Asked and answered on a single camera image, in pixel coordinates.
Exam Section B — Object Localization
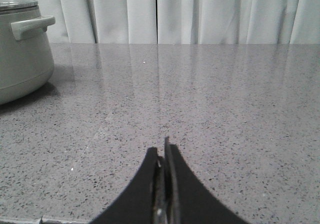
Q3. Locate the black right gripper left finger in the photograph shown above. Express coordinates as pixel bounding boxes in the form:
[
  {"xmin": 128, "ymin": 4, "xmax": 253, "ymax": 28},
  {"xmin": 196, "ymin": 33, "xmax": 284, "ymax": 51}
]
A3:
[{"xmin": 91, "ymin": 147, "xmax": 165, "ymax": 223}]

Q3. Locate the pale green electric cooking pot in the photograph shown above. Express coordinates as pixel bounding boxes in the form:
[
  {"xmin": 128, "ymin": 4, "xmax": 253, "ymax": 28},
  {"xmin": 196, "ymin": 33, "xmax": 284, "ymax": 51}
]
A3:
[{"xmin": 0, "ymin": 6, "xmax": 55, "ymax": 104}]

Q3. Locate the white pleated curtain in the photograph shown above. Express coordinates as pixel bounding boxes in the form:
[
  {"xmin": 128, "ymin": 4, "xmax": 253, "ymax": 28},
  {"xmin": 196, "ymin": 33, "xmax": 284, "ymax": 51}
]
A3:
[{"xmin": 37, "ymin": 0, "xmax": 320, "ymax": 44}]

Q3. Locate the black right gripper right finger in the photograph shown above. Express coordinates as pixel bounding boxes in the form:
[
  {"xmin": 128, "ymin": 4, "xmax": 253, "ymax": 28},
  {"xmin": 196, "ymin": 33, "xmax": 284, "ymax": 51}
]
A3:
[{"xmin": 164, "ymin": 137, "xmax": 247, "ymax": 223}]

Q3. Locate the glass pot lid steel rim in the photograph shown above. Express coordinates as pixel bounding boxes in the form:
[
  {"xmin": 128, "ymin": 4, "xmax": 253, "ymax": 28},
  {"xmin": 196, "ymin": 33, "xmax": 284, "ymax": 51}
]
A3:
[{"xmin": 0, "ymin": 0, "xmax": 38, "ymax": 12}]

